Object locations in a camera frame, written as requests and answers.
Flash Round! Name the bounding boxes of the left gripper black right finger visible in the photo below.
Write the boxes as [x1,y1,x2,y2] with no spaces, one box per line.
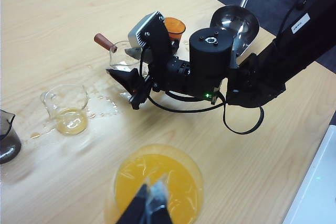
[145,173,174,224]

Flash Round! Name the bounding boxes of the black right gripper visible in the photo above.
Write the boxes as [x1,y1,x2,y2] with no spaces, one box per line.
[106,19,191,110]

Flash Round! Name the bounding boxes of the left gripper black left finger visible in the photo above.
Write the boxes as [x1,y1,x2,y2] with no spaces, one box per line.
[115,178,151,224]

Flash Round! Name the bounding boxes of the clear measuring cup wooden handle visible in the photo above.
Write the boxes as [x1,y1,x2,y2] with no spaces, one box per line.
[94,33,143,71]

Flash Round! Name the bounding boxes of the wine glass with orange juice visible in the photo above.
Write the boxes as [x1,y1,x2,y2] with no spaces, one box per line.
[103,144,204,224]

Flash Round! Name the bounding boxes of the clear glass measuring cup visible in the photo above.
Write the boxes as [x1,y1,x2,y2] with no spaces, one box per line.
[39,84,89,136]

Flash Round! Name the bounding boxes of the amber measuring cup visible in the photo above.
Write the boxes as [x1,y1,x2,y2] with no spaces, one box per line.
[164,17,186,41]

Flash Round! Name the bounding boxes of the smoky grey measuring cup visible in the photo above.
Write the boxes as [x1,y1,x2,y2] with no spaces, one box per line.
[0,109,22,165]

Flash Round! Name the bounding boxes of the silver metal scoop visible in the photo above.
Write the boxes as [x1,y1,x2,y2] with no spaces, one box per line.
[209,0,260,58]

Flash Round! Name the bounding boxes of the white table panel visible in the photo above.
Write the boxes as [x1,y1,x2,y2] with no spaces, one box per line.
[282,124,336,224]

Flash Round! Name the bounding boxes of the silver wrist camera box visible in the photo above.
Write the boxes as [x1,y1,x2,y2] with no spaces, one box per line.
[127,10,165,54]

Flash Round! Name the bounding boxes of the black looped gripper cable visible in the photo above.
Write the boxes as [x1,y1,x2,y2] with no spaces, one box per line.
[149,90,265,135]

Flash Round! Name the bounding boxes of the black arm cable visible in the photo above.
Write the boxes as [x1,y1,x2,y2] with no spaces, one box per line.
[278,0,320,36]

